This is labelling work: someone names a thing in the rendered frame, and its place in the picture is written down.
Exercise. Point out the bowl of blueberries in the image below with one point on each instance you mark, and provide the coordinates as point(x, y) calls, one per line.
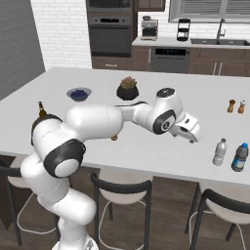
point(79, 94)

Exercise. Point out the silver coffee machine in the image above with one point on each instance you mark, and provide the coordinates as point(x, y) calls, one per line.
point(149, 28)

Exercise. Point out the brown and white salt shaker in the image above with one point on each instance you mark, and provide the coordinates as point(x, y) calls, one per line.
point(241, 107)

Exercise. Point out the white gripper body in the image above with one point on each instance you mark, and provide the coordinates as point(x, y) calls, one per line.
point(191, 130)

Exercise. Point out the brown glass bottle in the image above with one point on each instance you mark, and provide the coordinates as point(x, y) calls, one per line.
point(114, 138)
point(42, 111)

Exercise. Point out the brown pepper shaker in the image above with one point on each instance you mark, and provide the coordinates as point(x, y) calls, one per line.
point(231, 106)

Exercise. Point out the clear plastic water bottle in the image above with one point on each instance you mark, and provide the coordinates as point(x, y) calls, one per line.
point(220, 152)

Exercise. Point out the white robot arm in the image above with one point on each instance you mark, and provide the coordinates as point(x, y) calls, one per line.
point(84, 125)

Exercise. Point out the white kitchen island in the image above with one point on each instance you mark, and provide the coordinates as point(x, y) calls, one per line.
point(136, 127)

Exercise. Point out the brown wall cabinet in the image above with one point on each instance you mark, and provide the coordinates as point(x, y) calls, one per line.
point(150, 5)

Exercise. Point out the dark bottle with blue cap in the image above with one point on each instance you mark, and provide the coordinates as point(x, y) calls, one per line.
point(240, 158)

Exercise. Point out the window with blinds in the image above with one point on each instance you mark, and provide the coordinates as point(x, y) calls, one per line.
point(210, 9)

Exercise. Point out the succulent in black pot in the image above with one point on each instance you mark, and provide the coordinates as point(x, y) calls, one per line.
point(128, 89)

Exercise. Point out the black wall oven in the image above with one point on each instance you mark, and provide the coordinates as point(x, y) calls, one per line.
point(110, 29)

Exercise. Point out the black and white bar stool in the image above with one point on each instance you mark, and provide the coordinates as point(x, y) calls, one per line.
point(223, 208)
point(122, 193)
point(13, 182)

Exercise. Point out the sink with metal tap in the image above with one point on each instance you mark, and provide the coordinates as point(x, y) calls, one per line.
point(221, 39)

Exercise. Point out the black dishwasher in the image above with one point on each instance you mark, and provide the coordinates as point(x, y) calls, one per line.
point(170, 60)

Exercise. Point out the brown base cabinets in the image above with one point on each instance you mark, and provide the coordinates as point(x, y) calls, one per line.
point(219, 62)

